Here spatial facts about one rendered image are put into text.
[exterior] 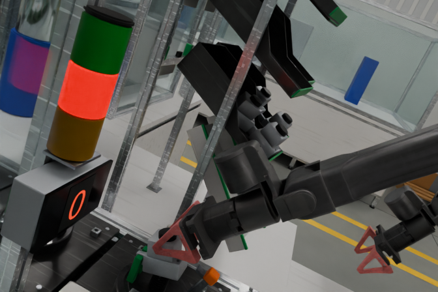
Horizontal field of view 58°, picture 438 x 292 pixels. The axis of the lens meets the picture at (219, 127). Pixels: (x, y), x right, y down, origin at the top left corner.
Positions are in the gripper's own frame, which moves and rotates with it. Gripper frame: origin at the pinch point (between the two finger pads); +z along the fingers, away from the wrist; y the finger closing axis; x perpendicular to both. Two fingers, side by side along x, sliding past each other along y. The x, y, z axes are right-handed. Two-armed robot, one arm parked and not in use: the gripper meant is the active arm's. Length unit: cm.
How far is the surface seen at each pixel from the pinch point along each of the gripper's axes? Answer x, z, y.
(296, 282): 37, -3, -43
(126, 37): -26.8, -19.2, 19.2
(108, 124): -26, 53, -81
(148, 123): -20, 47, -100
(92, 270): 0.2, 14.4, 1.8
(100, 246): -1.8, 16.2, -4.4
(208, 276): 7.6, -5.0, 1.0
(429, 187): 222, -77, -521
